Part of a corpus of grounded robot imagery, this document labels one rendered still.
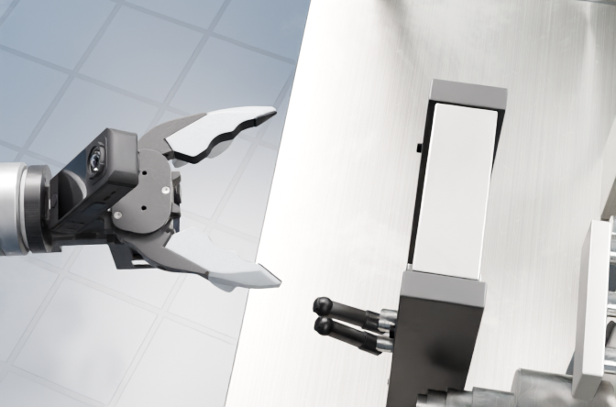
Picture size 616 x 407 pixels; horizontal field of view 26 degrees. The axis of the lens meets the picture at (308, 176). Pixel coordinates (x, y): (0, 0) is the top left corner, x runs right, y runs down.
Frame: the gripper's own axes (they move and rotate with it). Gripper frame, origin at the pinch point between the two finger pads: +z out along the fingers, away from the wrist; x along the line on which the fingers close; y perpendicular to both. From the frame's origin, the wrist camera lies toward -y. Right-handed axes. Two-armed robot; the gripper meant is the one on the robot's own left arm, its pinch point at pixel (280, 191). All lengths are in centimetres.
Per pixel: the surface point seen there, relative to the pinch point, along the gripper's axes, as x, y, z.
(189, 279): -40, 130, -17
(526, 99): -27, 38, 28
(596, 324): 19.8, -25.0, 17.4
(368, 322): 16.0, -15.3, 5.2
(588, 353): 21.5, -25.3, 16.7
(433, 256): 14.4, -22.4, 8.8
